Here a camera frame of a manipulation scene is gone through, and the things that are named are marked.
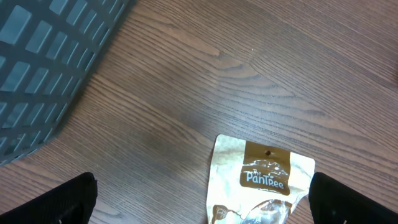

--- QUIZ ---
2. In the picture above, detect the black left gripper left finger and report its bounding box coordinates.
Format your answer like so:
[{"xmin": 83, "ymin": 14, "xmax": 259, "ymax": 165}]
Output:
[{"xmin": 1, "ymin": 172, "xmax": 98, "ymax": 224}]

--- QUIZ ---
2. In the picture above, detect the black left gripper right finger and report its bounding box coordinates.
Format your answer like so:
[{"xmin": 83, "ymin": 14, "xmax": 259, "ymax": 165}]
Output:
[{"xmin": 308, "ymin": 172, "xmax": 397, "ymax": 224}]

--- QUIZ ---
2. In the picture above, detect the white snack wrapper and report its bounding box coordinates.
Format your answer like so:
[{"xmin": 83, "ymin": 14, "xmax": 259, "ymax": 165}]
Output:
[{"xmin": 206, "ymin": 134, "xmax": 315, "ymax": 224}]

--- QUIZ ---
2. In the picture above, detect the grey plastic mesh basket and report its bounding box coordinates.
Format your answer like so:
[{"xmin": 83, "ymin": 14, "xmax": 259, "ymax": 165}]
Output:
[{"xmin": 1, "ymin": 0, "xmax": 134, "ymax": 165}]

